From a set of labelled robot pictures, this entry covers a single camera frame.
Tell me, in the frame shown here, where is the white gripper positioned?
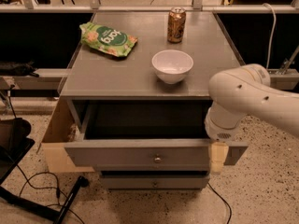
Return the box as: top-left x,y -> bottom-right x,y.
205,102 -> 245,174

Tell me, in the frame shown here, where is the grey top drawer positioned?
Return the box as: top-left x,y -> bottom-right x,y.
64,103 -> 249,172

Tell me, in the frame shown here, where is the grey drawer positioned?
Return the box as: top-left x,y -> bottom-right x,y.
100,171 -> 209,189
64,103 -> 249,172

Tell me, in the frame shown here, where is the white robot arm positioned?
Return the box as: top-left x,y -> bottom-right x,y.
205,64 -> 299,174

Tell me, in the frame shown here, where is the grey drawer cabinet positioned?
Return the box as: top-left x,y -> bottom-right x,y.
57,10 -> 257,191

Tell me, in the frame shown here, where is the grey bottom drawer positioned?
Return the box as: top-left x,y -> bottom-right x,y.
100,171 -> 209,189

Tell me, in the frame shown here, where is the white bowl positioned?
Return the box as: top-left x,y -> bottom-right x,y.
151,49 -> 193,84

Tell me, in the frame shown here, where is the brown soda can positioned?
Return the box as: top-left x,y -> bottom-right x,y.
167,7 -> 186,43

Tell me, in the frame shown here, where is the green snack bag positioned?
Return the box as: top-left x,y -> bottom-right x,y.
79,22 -> 137,57

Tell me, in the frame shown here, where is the cardboard box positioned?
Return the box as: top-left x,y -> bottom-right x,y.
41,99 -> 93,173

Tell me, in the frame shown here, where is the black stand base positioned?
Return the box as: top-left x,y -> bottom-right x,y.
0,118 -> 89,224

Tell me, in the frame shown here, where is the black cable right floor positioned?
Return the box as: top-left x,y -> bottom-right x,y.
206,182 -> 233,224

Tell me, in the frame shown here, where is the white cable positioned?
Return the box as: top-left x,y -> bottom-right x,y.
262,3 -> 278,70

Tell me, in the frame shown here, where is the black floor cable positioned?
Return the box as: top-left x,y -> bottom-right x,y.
0,147 -> 86,224

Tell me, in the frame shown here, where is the metal rail frame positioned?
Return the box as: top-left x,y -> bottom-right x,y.
0,0 -> 299,15

